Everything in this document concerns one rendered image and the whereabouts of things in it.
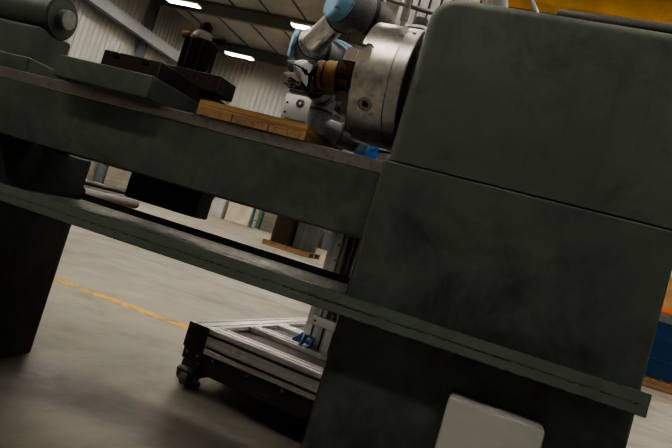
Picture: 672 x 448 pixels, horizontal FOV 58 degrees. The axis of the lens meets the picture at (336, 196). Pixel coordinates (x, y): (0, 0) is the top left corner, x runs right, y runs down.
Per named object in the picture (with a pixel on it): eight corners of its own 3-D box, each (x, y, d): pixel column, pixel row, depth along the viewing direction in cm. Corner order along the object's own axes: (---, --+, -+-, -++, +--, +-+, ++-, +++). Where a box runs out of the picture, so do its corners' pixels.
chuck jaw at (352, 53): (381, 71, 156) (374, 45, 145) (375, 88, 155) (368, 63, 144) (342, 63, 160) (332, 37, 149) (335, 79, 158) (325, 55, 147)
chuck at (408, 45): (408, 160, 171) (438, 53, 171) (385, 141, 141) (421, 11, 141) (397, 157, 172) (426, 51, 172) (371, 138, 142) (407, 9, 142)
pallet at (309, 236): (319, 259, 1451) (331, 219, 1458) (306, 257, 1376) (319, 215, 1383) (275, 246, 1493) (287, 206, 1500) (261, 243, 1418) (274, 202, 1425)
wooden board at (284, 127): (343, 168, 177) (347, 155, 177) (303, 140, 143) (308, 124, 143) (252, 145, 186) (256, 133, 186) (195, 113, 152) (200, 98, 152)
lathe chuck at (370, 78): (397, 157, 172) (426, 51, 172) (371, 138, 142) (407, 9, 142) (367, 150, 174) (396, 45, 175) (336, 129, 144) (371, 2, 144)
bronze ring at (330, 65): (358, 68, 166) (327, 63, 168) (350, 56, 157) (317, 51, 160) (350, 101, 165) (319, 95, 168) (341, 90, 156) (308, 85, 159)
